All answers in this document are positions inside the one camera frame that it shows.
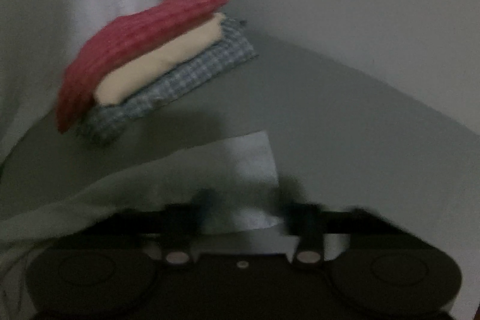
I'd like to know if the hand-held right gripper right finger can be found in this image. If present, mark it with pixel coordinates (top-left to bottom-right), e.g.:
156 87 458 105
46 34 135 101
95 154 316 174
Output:
277 175 404 268

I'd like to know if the blue plaid folded cloth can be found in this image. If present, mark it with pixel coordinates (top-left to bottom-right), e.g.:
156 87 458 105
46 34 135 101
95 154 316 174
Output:
77 18 259 146

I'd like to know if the white carrot print sheet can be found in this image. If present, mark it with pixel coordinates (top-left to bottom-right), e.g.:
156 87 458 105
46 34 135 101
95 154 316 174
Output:
0 0 171 163

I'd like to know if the red folded cloth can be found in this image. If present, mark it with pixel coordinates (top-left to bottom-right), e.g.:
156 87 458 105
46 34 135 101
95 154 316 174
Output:
55 0 230 134

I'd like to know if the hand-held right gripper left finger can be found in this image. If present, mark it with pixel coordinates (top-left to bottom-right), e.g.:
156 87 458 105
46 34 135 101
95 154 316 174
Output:
88 188 219 270

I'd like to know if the white garment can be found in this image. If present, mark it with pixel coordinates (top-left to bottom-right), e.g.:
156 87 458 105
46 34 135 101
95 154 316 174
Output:
0 130 281 253

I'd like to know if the cream folded cloth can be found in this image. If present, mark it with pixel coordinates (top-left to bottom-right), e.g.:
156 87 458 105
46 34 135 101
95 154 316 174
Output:
94 13 227 106

